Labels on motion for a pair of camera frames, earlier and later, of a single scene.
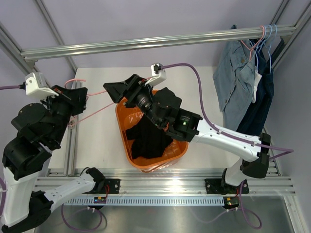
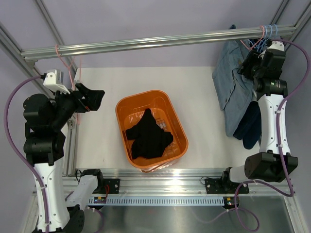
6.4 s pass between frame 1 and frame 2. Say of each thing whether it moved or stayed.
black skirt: stayed
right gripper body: moved
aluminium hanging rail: stayed
